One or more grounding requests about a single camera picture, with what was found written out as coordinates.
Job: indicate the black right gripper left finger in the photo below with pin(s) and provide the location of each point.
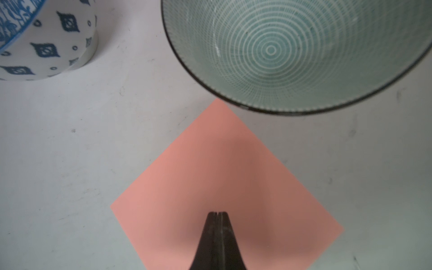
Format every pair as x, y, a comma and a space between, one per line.
206, 254

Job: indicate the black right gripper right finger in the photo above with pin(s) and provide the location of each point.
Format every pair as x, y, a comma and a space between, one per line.
229, 253

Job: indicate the pink square paper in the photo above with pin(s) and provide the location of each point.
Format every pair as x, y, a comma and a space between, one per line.
219, 165

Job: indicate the teal striped ceramic bowl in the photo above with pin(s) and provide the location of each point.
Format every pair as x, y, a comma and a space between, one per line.
297, 57

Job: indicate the blue patterned ceramic bowl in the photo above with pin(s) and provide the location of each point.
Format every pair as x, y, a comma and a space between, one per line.
42, 39

